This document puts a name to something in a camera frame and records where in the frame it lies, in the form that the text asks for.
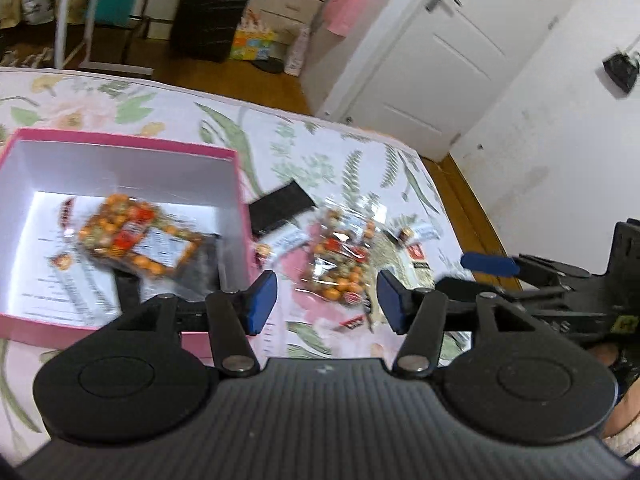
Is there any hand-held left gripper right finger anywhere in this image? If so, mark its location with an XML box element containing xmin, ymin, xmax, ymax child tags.
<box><xmin>376</xmin><ymin>269</ymin><xmax>556</xmax><ymax>378</ymax></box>

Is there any white door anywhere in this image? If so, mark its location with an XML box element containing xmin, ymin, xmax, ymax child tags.
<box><xmin>345</xmin><ymin>0</ymin><xmax>596</xmax><ymax>161</ymax></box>

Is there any black suitcase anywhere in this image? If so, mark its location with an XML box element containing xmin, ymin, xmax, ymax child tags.
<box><xmin>170</xmin><ymin>0</ymin><xmax>256</xmax><ymax>63</ymax></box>

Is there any large beige snack packet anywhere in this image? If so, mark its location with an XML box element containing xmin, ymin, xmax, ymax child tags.
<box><xmin>370</xmin><ymin>232</ymin><xmax>441</xmax><ymax>291</ymax></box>

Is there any person's right hand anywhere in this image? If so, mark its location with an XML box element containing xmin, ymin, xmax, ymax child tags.
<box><xmin>595</xmin><ymin>342</ymin><xmax>623</xmax><ymax>368</ymax></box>

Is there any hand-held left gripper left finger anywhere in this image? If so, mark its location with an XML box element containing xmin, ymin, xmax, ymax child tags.
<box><xmin>100</xmin><ymin>270</ymin><xmax>278</xmax><ymax>377</ymax></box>

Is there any colourful gift bag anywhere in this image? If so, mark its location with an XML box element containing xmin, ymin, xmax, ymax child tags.
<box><xmin>230</xmin><ymin>12</ymin><xmax>278</xmax><ymax>63</ymax></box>

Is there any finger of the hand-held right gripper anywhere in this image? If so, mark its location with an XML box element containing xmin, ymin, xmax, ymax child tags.
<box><xmin>460</xmin><ymin>252</ymin><xmax>594</xmax><ymax>279</ymax></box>
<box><xmin>435</xmin><ymin>276</ymin><xmax>567</xmax><ymax>306</ymax></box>

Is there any folding side table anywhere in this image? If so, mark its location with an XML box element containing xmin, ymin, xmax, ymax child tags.
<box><xmin>52</xmin><ymin>0</ymin><xmax>156</xmax><ymax>78</ymax></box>

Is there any pink hanging bag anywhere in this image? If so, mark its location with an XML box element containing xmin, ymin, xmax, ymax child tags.
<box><xmin>322</xmin><ymin>0</ymin><xmax>368</xmax><ymax>37</ymax></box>

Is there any clear bag of coated peanuts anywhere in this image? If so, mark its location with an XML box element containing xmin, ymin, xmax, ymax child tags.
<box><xmin>75</xmin><ymin>195</ymin><xmax>206</xmax><ymax>278</ymax></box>
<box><xmin>295</xmin><ymin>197</ymin><xmax>388</xmax><ymax>306</ymax></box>

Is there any white plastic bag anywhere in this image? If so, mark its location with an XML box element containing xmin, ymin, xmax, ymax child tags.
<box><xmin>284</xmin><ymin>25</ymin><xmax>311</xmax><ymax>77</ymax></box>

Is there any grey patterned bag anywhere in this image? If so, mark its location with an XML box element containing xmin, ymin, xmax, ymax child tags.
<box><xmin>20</xmin><ymin>0</ymin><xmax>58</xmax><ymax>26</ymax></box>

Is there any pink cardboard box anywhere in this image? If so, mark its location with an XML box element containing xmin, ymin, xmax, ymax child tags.
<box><xmin>0</xmin><ymin>127</ymin><xmax>257</xmax><ymax>348</ymax></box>

